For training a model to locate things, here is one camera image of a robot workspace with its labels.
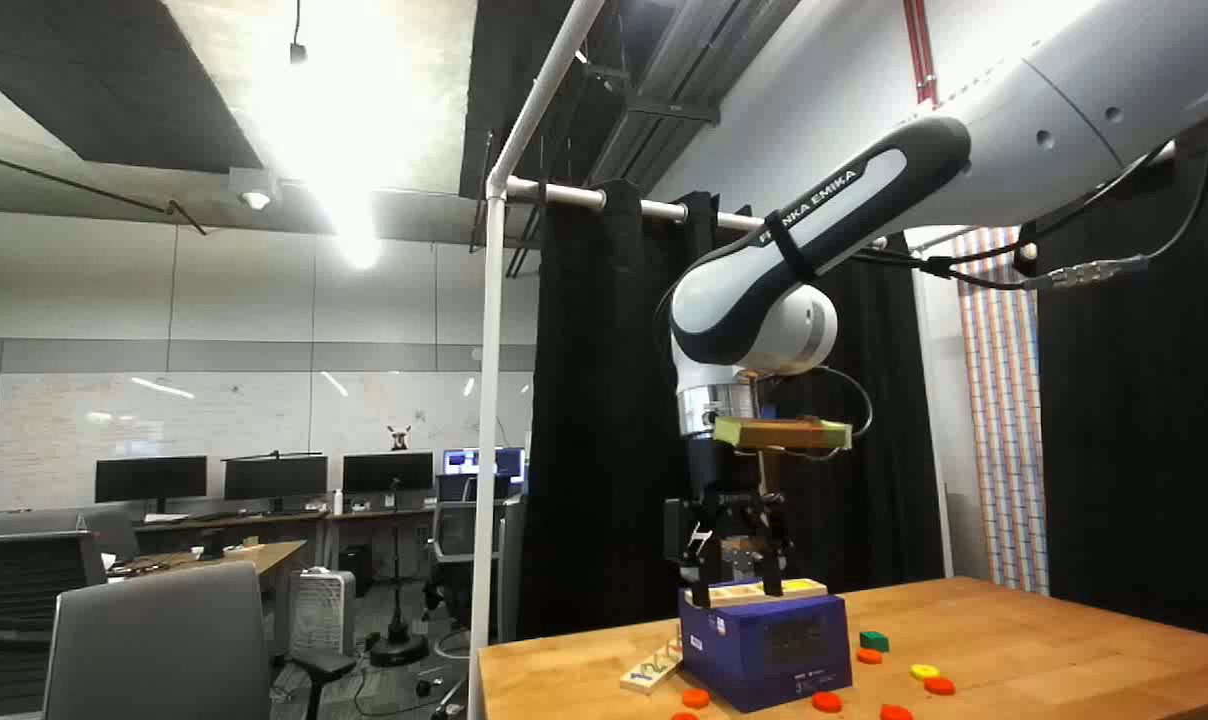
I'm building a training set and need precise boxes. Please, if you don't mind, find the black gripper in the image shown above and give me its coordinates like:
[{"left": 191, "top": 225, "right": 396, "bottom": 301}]
[{"left": 679, "top": 490, "right": 795, "bottom": 614}]

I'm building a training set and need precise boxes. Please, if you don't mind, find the wooden plank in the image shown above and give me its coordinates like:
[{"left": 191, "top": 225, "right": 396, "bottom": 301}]
[{"left": 679, "top": 574, "right": 831, "bottom": 612}]

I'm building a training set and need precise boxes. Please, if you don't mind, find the blue cardboard box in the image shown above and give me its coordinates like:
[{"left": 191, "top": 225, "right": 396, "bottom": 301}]
[{"left": 676, "top": 589, "right": 856, "bottom": 715}]

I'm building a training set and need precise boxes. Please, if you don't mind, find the white patterned strip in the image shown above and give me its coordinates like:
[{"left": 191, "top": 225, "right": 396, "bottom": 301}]
[{"left": 618, "top": 639, "right": 687, "bottom": 694}]

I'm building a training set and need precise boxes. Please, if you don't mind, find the monitor with blue screen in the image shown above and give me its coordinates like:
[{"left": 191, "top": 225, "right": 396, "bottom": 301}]
[{"left": 442, "top": 443, "right": 528, "bottom": 488}]

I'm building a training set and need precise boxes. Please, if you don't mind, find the stand with round base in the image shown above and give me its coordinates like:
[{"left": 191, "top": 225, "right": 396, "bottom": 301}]
[{"left": 361, "top": 421, "right": 435, "bottom": 671}]

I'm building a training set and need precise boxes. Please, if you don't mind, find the black computer monitor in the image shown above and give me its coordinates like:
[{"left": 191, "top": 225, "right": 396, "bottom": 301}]
[
  {"left": 341, "top": 446, "right": 442, "bottom": 501},
  {"left": 94, "top": 451, "right": 212, "bottom": 512},
  {"left": 219, "top": 451, "right": 331, "bottom": 508}
]

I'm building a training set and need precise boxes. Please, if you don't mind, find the long office desk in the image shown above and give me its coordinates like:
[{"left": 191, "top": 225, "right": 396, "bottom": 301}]
[{"left": 129, "top": 494, "right": 442, "bottom": 537}]

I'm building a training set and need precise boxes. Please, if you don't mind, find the white computer tower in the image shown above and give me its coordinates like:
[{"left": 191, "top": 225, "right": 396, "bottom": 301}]
[{"left": 294, "top": 563, "right": 361, "bottom": 658}]

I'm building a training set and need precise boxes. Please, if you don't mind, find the grey curtain rod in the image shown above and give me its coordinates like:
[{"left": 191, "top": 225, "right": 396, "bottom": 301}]
[{"left": 500, "top": 173, "right": 769, "bottom": 235}]

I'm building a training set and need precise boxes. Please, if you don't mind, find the wooden desk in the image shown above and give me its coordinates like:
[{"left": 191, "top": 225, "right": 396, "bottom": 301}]
[{"left": 108, "top": 537, "right": 314, "bottom": 589}]

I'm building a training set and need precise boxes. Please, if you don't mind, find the red pipe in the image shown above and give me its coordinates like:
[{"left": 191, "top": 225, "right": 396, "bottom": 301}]
[{"left": 901, "top": 0, "right": 945, "bottom": 110}]

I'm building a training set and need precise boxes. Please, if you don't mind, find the grey office chair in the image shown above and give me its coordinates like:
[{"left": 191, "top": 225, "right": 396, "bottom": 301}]
[{"left": 42, "top": 555, "right": 278, "bottom": 720}]

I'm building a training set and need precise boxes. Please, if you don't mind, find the black pendant lamp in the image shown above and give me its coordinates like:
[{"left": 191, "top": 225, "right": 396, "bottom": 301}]
[{"left": 285, "top": 0, "right": 314, "bottom": 66}]

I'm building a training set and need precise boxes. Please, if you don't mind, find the black office chair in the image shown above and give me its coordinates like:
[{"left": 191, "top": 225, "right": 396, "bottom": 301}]
[{"left": 0, "top": 527, "right": 108, "bottom": 715}]

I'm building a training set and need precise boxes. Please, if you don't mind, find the white pipe frame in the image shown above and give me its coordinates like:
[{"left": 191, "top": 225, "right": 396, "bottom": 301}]
[{"left": 463, "top": 0, "right": 614, "bottom": 720}]

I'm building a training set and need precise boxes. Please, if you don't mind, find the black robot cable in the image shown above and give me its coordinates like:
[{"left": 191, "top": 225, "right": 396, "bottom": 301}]
[{"left": 882, "top": 123, "right": 1208, "bottom": 296}]

